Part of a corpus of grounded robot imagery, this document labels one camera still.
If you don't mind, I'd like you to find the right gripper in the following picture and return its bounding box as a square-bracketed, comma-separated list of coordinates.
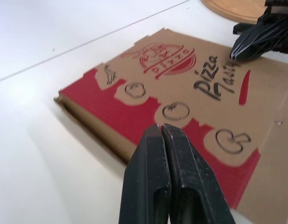
[257, 0, 288, 27]

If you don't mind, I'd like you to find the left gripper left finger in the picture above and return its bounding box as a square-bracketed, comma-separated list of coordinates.
[118, 124, 172, 224]

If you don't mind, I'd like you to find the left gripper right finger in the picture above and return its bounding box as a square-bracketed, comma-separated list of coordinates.
[161, 124, 236, 224]

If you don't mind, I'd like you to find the round wooden pizza peel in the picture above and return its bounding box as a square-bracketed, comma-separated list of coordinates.
[201, 0, 273, 24]

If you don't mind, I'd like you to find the brown and red pizza box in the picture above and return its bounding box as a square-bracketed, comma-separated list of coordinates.
[53, 28, 288, 224]

